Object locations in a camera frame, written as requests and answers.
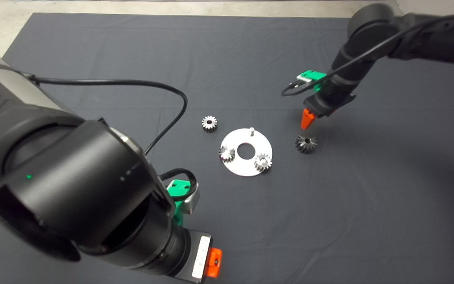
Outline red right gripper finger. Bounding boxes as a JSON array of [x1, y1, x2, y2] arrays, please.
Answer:
[[301, 109, 315, 130]]

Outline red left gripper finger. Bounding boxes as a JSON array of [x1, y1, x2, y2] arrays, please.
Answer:
[[206, 248, 223, 278]]

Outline black right camera cable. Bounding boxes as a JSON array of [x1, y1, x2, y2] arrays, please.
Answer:
[[281, 14, 454, 140]]

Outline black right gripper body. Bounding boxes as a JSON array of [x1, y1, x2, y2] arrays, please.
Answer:
[[304, 93, 356, 119]]

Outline black left camera cable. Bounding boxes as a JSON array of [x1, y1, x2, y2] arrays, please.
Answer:
[[22, 73, 199, 202]]

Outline dark grey table cloth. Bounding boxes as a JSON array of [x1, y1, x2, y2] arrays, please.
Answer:
[[0, 13, 454, 284]]

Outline larger steel gear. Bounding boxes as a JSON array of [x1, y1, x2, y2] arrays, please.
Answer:
[[295, 134, 317, 154]]

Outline green right wrist camera mount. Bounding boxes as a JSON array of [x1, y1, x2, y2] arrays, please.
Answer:
[[297, 70, 327, 92]]

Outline black camera cable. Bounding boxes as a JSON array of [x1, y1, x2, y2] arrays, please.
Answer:
[[22, 73, 199, 202], [281, 14, 454, 140]]

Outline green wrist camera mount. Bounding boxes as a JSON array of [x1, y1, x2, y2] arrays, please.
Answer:
[[297, 70, 327, 92], [167, 179, 193, 228]]

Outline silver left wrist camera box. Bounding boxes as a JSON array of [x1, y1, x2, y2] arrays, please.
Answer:
[[183, 182, 200, 215]]

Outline small steel gear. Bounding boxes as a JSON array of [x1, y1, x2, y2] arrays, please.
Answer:
[[201, 116, 218, 133], [254, 153, 272, 172], [219, 145, 235, 163]]

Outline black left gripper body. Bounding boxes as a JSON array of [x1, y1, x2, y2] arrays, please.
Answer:
[[175, 230, 213, 284]]

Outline round metal plate with hole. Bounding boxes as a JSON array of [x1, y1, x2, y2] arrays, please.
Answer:
[[220, 127, 273, 177]]

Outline green left wrist camera mount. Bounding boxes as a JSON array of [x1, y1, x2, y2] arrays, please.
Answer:
[[167, 179, 193, 228]]

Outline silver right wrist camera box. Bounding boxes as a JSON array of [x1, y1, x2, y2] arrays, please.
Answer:
[[290, 76, 314, 90]]

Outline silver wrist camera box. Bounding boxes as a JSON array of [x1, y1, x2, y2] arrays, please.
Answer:
[[290, 76, 314, 90], [183, 182, 200, 215]]

